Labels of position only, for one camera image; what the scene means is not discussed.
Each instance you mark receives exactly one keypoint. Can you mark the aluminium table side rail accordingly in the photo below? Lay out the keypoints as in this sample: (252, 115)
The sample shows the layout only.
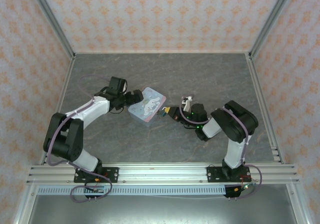
(258, 83)
(65, 83)

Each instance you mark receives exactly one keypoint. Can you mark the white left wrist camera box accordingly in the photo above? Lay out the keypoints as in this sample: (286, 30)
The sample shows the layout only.
(124, 86)

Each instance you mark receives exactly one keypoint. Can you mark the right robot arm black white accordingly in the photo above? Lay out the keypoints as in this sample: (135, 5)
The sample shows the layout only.
(240, 123)

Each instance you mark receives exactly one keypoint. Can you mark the aluminium corner frame post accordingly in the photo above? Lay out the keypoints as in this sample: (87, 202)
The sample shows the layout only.
(271, 18)
(51, 18)

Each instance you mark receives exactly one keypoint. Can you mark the small blue key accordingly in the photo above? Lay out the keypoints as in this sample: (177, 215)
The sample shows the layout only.
(163, 113)

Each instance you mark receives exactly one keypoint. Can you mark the small electronics board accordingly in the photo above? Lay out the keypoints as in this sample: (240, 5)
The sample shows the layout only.
(96, 189)
(246, 187)

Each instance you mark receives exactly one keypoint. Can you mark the small padlock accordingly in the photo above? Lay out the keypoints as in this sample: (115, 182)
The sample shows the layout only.
(164, 107)

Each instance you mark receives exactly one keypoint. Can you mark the grey metal shelf panel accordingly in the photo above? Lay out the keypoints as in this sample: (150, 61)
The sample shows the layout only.
(162, 211)

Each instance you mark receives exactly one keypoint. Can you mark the aluminium frame leg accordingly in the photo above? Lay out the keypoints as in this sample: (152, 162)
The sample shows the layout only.
(300, 206)
(25, 206)

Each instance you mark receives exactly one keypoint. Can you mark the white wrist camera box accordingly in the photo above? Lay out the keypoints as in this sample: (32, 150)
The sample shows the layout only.
(124, 86)
(187, 105)

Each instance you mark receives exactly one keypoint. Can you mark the cartoon print tin box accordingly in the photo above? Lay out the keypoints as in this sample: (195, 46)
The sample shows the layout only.
(147, 108)

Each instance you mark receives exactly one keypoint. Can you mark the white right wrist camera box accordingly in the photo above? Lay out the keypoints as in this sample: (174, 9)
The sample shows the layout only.
(187, 105)

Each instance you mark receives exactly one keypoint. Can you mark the long aluminium base rail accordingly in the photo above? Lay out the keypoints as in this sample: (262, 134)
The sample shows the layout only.
(162, 174)

